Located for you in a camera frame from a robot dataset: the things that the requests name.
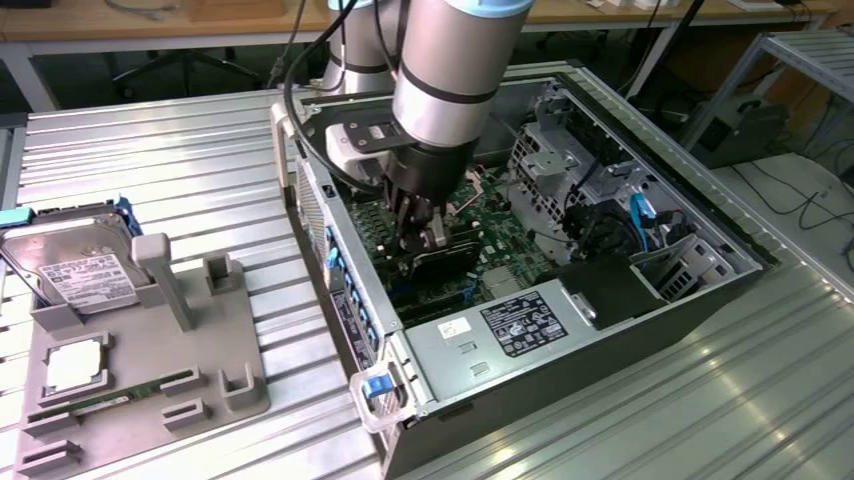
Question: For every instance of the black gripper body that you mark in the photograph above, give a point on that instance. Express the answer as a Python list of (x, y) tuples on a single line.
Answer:
[(427, 170)]

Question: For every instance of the black graphics card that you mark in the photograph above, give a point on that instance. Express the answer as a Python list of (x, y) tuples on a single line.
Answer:
[(447, 262)]

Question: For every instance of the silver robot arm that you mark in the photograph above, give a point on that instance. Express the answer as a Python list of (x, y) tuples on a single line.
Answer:
[(440, 75)]

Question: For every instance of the metal socket cover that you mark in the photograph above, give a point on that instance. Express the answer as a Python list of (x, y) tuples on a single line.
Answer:
[(476, 187)]

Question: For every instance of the green motherboard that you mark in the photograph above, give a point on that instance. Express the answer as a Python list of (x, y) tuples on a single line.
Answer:
[(507, 245)]

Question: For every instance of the silver finned heatsink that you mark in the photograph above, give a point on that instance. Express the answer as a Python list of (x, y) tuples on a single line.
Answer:
[(504, 282)]

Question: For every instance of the long black expansion slot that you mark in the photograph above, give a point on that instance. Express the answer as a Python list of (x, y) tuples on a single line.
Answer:
[(433, 303)]

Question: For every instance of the perforated silver drive cage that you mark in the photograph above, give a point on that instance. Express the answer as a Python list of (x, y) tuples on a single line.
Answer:
[(543, 165)]

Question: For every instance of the silver power supply unit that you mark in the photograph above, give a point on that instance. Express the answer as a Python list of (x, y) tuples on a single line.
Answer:
[(453, 360)]

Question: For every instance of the blue case latch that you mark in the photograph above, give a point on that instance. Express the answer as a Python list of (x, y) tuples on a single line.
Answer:
[(376, 387)]

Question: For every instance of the small silver disk bay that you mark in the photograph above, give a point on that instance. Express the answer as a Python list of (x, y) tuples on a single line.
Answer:
[(687, 265)]

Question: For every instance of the open grey PC case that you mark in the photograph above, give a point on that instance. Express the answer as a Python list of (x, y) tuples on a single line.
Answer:
[(600, 380)]

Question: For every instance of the wooden desk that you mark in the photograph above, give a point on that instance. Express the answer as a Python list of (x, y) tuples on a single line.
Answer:
[(80, 25), (587, 15)]

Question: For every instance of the black office chair base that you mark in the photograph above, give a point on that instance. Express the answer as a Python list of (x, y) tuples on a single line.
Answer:
[(189, 62)]

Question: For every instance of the blue disk carrier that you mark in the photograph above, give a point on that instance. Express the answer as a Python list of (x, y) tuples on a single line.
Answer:
[(129, 215)]

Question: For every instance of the white side table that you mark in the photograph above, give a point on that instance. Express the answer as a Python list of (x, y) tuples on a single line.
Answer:
[(753, 210)]

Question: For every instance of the black box device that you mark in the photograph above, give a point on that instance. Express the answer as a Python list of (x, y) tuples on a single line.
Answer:
[(740, 135)]

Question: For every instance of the grey parts rack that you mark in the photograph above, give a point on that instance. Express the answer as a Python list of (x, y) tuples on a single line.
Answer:
[(133, 360)]

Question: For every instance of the silver hard disk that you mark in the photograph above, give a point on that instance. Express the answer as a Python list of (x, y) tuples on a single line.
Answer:
[(66, 260)]

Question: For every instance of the silver CPU chip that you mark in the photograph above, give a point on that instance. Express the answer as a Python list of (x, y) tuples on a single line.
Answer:
[(74, 365)]

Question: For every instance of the green RAM stick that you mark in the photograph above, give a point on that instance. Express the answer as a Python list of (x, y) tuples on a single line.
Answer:
[(106, 404)]

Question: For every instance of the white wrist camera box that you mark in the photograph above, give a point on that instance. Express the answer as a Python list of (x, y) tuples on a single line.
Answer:
[(340, 150)]

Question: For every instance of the grey metal shelf frame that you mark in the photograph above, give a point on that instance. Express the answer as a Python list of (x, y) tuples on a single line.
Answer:
[(800, 50)]

